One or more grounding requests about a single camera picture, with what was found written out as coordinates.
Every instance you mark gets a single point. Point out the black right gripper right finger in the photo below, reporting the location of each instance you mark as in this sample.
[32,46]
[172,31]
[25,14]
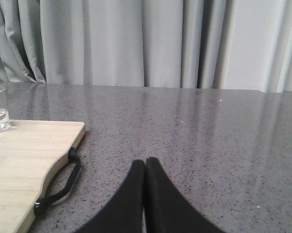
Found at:
[166,210]

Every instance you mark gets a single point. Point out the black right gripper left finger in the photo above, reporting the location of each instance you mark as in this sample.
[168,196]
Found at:
[123,212]

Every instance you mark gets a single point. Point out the wooden cutting board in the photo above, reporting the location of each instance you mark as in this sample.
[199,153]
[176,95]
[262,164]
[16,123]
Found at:
[31,154]

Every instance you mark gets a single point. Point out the grey curtain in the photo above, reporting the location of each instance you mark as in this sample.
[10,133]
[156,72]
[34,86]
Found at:
[224,44]

